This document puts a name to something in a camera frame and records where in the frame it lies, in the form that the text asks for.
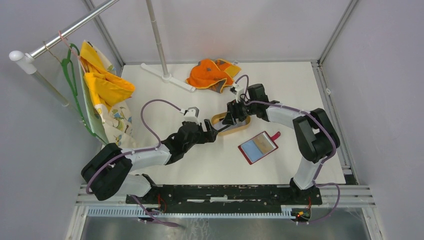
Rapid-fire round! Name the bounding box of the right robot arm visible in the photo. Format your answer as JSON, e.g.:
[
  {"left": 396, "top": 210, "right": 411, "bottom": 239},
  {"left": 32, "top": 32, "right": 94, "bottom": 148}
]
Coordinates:
[{"left": 222, "top": 83, "right": 340, "bottom": 204}]

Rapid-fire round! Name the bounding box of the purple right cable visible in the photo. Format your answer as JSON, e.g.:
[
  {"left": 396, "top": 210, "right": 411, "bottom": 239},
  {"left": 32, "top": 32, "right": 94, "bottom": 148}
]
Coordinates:
[{"left": 234, "top": 74, "right": 341, "bottom": 225}]

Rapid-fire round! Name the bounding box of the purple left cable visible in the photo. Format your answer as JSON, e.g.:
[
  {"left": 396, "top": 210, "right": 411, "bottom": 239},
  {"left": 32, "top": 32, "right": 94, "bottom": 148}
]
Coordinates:
[{"left": 85, "top": 99, "right": 186, "bottom": 228}]

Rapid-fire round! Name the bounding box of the purple cable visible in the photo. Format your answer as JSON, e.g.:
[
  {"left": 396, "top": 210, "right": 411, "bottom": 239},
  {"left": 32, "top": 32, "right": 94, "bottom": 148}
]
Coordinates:
[
  {"left": 234, "top": 74, "right": 341, "bottom": 225},
  {"left": 85, "top": 99, "right": 186, "bottom": 228}
]

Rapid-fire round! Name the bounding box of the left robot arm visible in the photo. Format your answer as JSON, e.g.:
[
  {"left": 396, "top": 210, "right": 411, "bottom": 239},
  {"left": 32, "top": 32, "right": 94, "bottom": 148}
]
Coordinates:
[{"left": 81, "top": 119, "right": 220, "bottom": 201}]

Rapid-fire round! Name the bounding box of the green clothes hanger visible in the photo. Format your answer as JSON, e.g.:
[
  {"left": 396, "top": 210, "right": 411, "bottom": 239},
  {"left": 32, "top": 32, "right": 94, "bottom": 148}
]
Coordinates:
[{"left": 61, "top": 43, "right": 109, "bottom": 145}]

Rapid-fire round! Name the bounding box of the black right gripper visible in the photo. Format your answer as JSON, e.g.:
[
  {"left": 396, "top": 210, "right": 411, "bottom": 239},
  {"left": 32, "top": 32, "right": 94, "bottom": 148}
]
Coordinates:
[{"left": 222, "top": 96, "right": 257, "bottom": 126}]

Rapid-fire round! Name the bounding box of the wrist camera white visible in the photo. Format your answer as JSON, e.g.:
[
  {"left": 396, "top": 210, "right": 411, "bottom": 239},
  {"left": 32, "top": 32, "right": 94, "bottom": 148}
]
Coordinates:
[
  {"left": 230, "top": 83, "right": 245, "bottom": 103},
  {"left": 180, "top": 106, "right": 200, "bottom": 125}
]

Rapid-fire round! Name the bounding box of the white rack stand base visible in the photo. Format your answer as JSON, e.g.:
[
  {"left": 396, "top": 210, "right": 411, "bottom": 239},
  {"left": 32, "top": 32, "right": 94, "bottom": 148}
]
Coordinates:
[{"left": 140, "top": 63, "right": 196, "bottom": 93}]

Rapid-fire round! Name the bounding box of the metal hanging rail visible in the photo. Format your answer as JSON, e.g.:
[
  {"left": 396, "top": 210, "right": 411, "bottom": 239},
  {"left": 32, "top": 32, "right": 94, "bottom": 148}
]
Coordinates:
[{"left": 8, "top": 0, "right": 118, "bottom": 75}]

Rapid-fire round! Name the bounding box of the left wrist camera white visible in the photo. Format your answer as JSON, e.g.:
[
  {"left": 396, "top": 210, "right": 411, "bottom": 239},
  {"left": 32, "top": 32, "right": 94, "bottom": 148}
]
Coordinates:
[{"left": 180, "top": 106, "right": 200, "bottom": 125}]

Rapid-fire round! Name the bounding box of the orange yellow cloth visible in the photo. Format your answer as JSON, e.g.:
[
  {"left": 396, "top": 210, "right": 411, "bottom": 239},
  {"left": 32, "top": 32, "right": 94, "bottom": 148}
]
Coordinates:
[{"left": 186, "top": 58, "right": 242, "bottom": 94}]

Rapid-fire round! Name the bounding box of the vertical metal pole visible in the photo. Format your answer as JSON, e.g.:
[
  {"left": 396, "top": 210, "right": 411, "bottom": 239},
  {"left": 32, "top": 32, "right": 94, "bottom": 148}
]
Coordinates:
[{"left": 146, "top": 0, "right": 170, "bottom": 75}]

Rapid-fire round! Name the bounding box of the yellow patterned hanging cloth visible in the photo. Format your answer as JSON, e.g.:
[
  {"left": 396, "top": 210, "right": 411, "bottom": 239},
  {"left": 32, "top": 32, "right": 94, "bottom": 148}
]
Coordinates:
[{"left": 79, "top": 40, "right": 138, "bottom": 148}]

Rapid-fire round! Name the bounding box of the red leather card holder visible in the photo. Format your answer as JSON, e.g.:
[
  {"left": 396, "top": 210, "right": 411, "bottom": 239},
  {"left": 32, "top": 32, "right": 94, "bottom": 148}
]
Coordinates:
[{"left": 237, "top": 131, "right": 281, "bottom": 165}]

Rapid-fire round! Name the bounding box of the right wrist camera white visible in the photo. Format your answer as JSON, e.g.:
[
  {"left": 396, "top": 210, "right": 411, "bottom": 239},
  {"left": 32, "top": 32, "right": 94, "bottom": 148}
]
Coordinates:
[{"left": 230, "top": 83, "right": 245, "bottom": 103}]

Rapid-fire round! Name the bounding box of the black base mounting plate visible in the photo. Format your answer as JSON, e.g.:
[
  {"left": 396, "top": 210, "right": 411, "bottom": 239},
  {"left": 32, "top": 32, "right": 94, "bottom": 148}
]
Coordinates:
[{"left": 137, "top": 184, "right": 323, "bottom": 214}]

